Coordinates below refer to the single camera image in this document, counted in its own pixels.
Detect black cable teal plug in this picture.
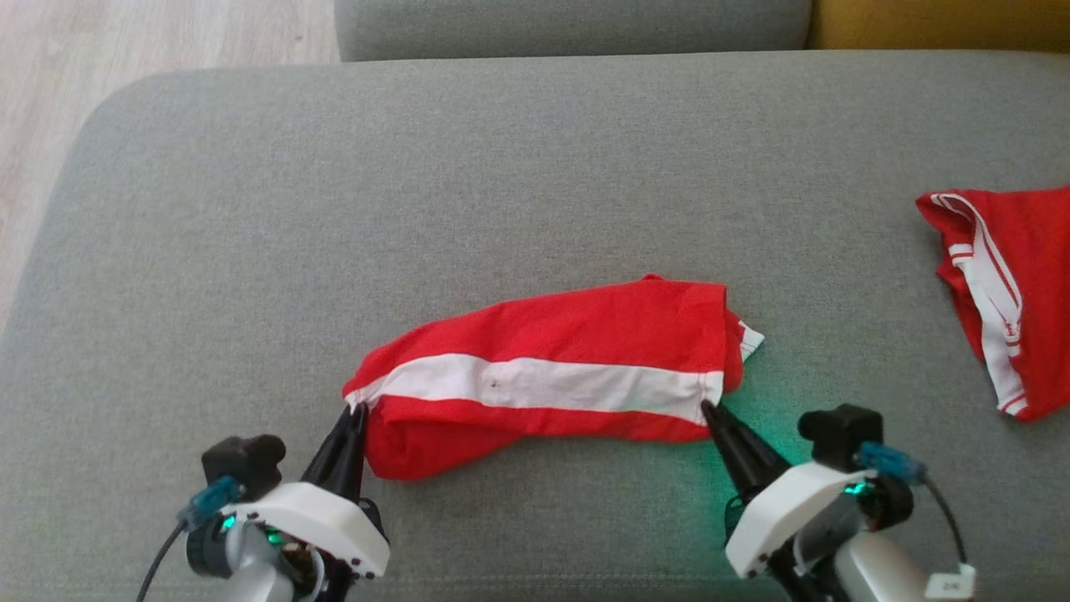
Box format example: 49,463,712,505
134,475,243,602
857,441,971,569

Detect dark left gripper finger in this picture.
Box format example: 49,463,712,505
301,406,359,490
333,404,369,503

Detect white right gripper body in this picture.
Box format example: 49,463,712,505
725,462,879,579

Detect black right cable teal plug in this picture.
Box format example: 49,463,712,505
857,441,971,569

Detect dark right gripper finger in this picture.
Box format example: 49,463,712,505
701,401,770,503
706,401,791,484

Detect white cable label tag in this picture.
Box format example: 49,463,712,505
925,563,977,599

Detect grey sofa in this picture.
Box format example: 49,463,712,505
0,50,1070,602

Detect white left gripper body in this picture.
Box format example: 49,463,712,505
222,481,391,579

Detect grey sofa back cushion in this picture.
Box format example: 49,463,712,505
334,0,813,62

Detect red shorts white stripe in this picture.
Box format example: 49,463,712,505
343,274,766,482

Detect red basketball jersey white sleeves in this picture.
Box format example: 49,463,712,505
915,186,1070,423

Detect black left cable teal plug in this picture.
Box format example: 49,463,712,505
134,475,243,602

